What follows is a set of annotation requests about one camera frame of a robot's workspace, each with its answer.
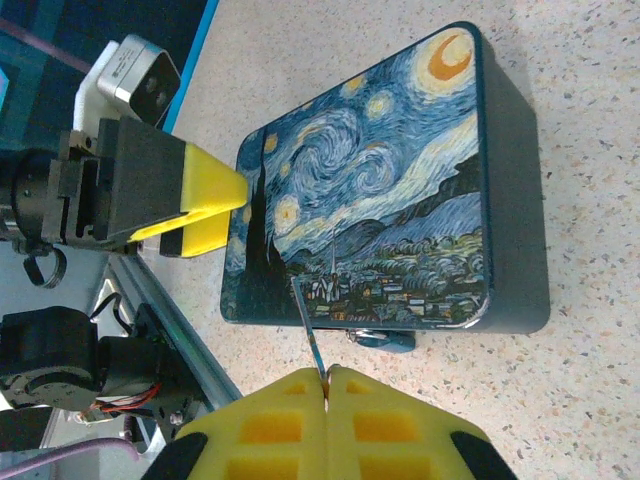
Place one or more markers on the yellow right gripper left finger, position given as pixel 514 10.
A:
pixel 280 430

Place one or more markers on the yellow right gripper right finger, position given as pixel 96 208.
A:
pixel 400 430

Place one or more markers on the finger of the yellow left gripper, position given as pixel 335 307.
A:
pixel 202 235
pixel 150 180

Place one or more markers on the starry night print box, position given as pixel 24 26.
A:
pixel 380 190

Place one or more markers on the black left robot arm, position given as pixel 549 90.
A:
pixel 60 350

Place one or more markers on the dark blue-edged panel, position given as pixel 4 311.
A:
pixel 55 30

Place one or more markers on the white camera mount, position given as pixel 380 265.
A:
pixel 90 107

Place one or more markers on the aluminium frame rail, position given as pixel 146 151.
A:
pixel 170 325

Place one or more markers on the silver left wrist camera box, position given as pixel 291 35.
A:
pixel 142 82

